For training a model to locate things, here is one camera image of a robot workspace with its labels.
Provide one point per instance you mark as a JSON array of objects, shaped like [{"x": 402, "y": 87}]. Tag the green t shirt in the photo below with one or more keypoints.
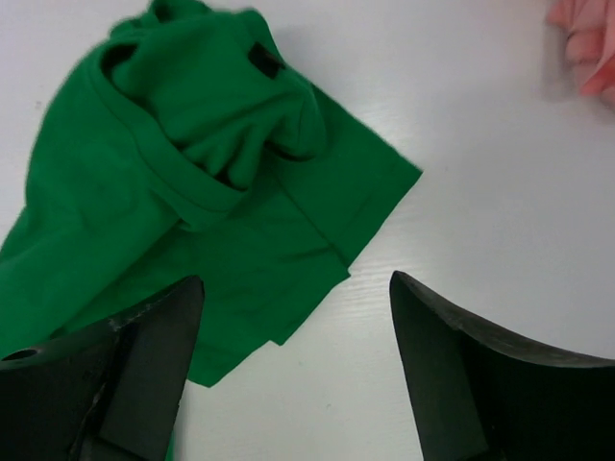
[{"x": 184, "y": 145}]

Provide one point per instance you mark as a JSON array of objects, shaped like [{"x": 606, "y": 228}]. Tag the pink t shirt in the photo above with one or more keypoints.
[{"x": 589, "y": 48}]

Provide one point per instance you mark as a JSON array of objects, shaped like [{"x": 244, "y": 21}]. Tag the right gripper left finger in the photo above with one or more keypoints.
[{"x": 108, "y": 391}]

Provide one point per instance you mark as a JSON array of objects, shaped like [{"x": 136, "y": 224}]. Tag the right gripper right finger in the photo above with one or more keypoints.
[{"x": 479, "y": 391}]

